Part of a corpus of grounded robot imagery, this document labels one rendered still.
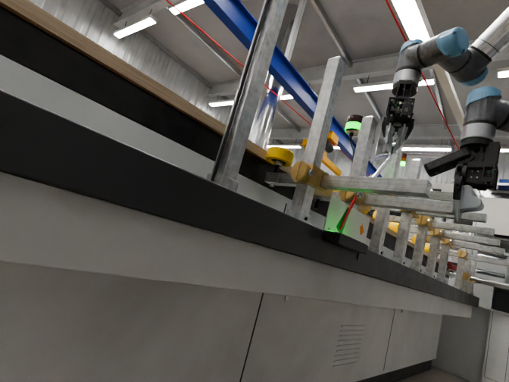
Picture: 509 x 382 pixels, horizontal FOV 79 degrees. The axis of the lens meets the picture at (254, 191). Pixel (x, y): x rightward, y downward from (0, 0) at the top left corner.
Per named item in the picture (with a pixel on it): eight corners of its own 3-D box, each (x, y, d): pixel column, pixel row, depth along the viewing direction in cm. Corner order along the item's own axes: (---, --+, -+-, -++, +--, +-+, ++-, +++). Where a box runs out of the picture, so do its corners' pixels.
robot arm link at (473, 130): (459, 123, 82) (464, 136, 88) (456, 139, 82) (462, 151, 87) (494, 121, 77) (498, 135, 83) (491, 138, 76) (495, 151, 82)
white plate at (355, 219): (364, 248, 99) (371, 218, 100) (324, 231, 81) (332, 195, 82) (363, 248, 99) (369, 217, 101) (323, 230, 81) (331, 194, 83)
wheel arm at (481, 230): (494, 236, 135) (494, 229, 135) (493, 235, 132) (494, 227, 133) (379, 220, 170) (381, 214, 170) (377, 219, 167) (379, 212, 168)
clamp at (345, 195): (370, 211, 100) (373, 196, 101) (352, 199, 91) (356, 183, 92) (354, 209, 104) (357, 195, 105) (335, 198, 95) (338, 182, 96)
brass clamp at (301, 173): (333, 197, 82) (338, 179, 83) (306, 180, 73) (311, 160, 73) (313, 195, 86) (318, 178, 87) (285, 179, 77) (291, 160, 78)
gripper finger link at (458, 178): (458, 198, 76) (463, 164, 78) (451, 197, 78) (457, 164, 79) (462, 203, 80) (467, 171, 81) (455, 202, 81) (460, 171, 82)
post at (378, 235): (378, 270, 110) (403, 145, 118) (374, 268, 108) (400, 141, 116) (369, 267, 113) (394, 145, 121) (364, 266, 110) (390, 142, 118)
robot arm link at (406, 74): (394, 82, 102) (421, 83, 99) (391, 95, 102) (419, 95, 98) (395, 68, 96) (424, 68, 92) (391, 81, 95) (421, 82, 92)
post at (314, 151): (304, 233, 76) (346, 61, 84) (296, 230, 74) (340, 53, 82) (292, 230, 78) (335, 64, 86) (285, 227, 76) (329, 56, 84)
